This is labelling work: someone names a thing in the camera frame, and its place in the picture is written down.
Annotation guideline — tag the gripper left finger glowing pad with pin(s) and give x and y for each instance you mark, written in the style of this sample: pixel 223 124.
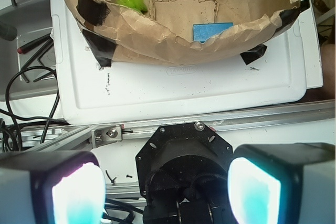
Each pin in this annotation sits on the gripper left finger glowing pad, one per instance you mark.
pixel 51 187

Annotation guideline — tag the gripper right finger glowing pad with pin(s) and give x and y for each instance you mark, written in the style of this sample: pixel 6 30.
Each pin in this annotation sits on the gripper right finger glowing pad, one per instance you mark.
pixel 283 183

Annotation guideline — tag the white plastic bin lid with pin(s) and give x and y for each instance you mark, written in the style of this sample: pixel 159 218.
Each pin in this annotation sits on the white plastic bin lid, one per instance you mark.
pixel 125 92

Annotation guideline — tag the black hex key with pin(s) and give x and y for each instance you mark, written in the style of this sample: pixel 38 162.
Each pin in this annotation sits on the black hex key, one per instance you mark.
pixel 38 56

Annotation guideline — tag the blue rectangular block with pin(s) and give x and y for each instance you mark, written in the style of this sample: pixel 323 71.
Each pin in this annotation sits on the blue rectangular block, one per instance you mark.
pixel 202 32

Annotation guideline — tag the brown paper bag tray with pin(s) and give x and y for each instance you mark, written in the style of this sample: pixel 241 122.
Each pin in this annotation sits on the brown paper bag tray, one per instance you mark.
pixel 164 34

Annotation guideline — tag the aluminium extrusion rail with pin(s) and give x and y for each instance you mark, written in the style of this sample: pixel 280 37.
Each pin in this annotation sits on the aluminium extrusion rail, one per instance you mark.
pixel 74 137

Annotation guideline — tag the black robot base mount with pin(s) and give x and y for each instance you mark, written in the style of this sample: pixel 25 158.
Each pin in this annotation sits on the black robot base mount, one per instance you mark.
pixel 182 173

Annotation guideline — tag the red handled screwdriver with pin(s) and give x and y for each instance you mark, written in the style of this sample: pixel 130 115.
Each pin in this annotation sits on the red handled screwdriver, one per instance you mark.
pixel 32 44

